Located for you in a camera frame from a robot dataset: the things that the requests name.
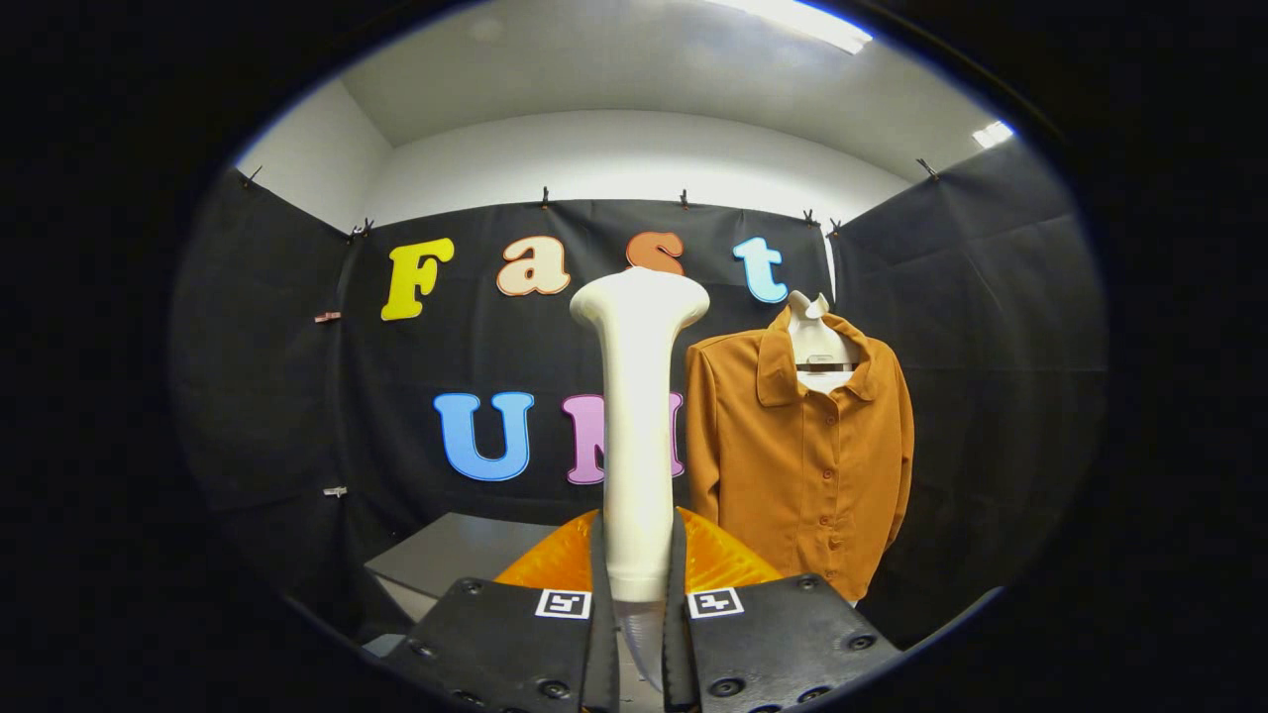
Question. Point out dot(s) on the long ceiling light panel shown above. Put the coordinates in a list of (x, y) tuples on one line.
[(802, 22)]

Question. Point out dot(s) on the white garment hanger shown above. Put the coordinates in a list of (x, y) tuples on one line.
[(814, 342)]

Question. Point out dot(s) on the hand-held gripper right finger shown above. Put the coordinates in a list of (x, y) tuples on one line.
[(783, 644)]

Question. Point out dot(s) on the grey cabinet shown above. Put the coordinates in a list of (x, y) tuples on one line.
[(456, 555)]

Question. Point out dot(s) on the small ceiling light panel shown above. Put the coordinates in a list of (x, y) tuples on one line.
[(993, 135)]

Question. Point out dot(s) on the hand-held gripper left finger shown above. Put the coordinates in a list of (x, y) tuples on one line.
[(515, 644)]

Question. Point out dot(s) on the orange button shirt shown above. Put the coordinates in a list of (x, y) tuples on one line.
[(773, 446)]

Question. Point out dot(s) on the black backdrop cloth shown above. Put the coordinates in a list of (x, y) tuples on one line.
[(991, 396)]

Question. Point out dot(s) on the row of black cloth clips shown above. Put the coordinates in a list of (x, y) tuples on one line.
[(545, 198)]

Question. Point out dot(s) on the white garment steamer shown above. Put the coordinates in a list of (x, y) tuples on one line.
[(634, 446)]

